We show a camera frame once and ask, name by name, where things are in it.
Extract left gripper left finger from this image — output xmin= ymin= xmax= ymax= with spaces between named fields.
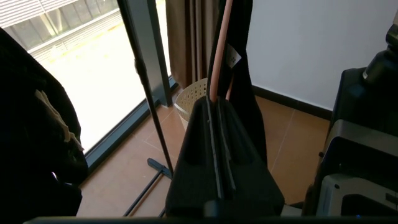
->
xmin=165 ymin=96 xmax=224 ymax=218

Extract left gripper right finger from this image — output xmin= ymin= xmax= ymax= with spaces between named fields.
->
xmin=216 ymin=98 xmax=285 ymax=218

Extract black T-shirt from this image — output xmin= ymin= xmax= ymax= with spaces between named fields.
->
xmin=206 ymin=0 xmax=268 ymax=167

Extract pink clothes hanger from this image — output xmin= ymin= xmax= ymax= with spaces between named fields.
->
xmin=208 ymin=0 xmax=234 ymax=103

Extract black shorts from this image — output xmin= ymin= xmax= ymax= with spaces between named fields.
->
xmin=0 ymin=27 xmax=90 ymax=224

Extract black clothes rack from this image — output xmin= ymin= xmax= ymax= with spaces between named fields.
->
xmin=123 ymin=57 xmax=174 ymax=218

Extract white laundry basket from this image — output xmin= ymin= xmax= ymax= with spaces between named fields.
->
xmin=174 ymin=77 xmax=208 ymax=130

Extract brown curtain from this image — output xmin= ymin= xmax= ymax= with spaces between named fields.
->
xmin=165 ymin=0 xmax=220 ymax=90

